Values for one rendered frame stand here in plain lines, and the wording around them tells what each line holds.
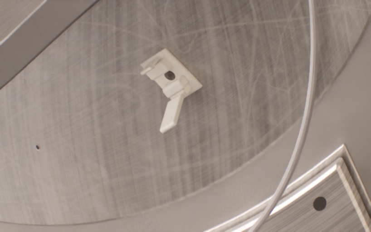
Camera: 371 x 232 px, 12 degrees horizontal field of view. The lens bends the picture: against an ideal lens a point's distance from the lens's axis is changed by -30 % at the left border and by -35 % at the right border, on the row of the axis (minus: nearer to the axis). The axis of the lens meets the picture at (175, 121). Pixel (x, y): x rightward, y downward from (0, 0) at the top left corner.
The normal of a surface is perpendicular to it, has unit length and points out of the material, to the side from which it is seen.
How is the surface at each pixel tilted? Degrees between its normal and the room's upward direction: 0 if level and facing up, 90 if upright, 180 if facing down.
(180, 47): 90
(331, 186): 90
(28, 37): 90
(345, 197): 90
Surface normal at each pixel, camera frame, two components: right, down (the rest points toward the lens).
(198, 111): -0.41, 0.55
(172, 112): -0.75, -0.54
